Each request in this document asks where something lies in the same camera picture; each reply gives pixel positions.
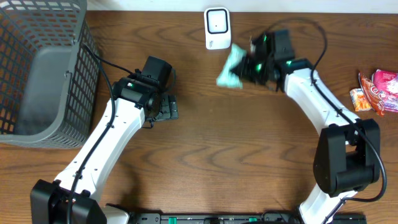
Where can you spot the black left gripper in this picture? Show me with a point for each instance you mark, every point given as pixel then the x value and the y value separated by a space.
pixel 169 107

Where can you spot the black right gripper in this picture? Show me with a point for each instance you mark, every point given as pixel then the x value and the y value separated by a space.
pixel 242 70

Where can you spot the teal snack wrapper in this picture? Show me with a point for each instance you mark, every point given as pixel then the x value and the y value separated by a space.
pixel 227 78

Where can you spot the orange juice carton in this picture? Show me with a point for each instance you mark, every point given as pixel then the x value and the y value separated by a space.
pixel 359 101

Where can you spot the orange chocolate bar wrapper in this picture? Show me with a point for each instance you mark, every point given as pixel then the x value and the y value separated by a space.
pixel 372 94

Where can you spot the purple snack package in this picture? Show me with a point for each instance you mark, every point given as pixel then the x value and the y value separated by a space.
pixel 386 83

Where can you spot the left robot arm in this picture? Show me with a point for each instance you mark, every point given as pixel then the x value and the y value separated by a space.
pixel 74 195

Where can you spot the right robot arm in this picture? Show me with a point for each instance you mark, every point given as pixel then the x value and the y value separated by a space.
pixel 347 158

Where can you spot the white barcode scanner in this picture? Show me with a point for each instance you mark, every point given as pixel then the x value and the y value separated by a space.
pixel 217 28

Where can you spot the grey plastic mesh basket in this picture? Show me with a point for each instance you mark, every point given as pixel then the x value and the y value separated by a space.
pixel 48 78

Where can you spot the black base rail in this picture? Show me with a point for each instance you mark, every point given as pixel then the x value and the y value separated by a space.
pixel 271 217

